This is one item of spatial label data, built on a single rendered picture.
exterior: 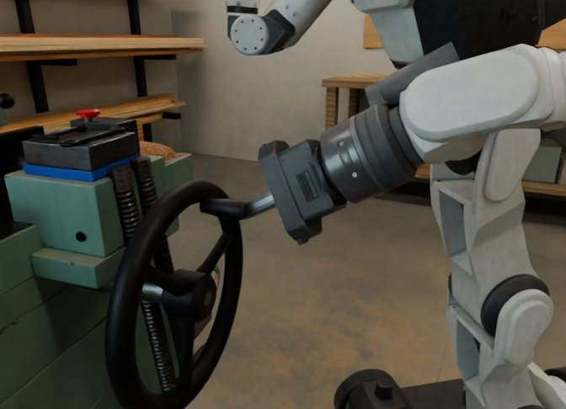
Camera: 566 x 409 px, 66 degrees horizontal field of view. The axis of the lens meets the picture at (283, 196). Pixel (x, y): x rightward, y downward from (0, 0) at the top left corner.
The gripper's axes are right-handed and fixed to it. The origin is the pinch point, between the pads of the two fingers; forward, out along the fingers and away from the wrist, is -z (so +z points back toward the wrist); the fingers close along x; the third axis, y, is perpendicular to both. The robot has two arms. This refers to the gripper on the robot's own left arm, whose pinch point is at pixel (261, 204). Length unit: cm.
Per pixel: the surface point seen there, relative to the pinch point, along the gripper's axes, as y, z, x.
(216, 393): -69, -80, -44
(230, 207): 3.8, -1.9, 0.7
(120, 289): 16.9, -8.2, -3.6
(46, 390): 10.8, -34.0, -11.5
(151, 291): 5.9, -15.9, -4.8
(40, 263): 13.1, -23.7, 3.2
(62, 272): 12.5, -21.2, 1.1
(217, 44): -300, -144, 186
